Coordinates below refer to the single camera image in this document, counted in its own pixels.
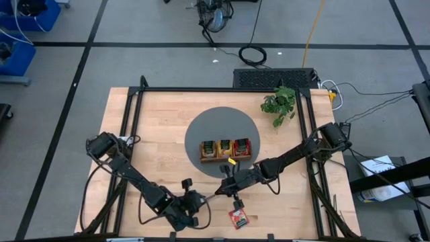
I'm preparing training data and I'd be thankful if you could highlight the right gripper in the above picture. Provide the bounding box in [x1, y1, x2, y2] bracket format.
[214, 169, 260, 210]

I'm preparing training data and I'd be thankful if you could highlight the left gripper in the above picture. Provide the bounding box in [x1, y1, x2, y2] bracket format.
[181, 190, 208, 228]

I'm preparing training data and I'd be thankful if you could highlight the wooden tea box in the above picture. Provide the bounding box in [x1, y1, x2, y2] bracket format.
[200, 138, 253, 164]

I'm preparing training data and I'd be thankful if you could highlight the grey round mat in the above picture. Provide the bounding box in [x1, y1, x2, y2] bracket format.
[184, 106, 261, 179]

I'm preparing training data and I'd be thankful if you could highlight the potted green plant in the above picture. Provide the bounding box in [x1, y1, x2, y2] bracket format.
[260, 85, 297, 128]

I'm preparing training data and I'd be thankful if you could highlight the white paper sheet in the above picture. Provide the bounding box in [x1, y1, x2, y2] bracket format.
[355, 154, 412, 203]

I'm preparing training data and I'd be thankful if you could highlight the black metal beam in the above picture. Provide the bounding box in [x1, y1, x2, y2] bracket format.
[348, 157, 430, 194]

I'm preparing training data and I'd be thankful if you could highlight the black floor fan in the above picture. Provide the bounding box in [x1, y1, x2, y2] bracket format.
[194, 0, 235, 47]

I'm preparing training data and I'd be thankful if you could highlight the black caster base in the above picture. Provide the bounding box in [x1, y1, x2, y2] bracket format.
[0, 103, 14, 122]

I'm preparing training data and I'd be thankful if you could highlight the blue plastic bin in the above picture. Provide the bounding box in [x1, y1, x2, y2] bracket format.
[0, 32, 37, 77]
[0, 0, 62, 33]

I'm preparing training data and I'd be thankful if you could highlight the black aluminium table frame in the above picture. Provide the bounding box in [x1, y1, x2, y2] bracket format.
[74, 75, 362, 242]

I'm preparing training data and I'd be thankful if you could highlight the white cable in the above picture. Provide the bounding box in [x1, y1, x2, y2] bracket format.
[320, 79, 344, 112]

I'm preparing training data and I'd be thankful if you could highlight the black coiled cable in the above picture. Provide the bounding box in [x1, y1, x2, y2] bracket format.
[237, 0, 269, 68]

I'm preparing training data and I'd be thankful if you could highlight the yellow cable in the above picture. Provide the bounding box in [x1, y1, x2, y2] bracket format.
[301, 0, 327, 69]

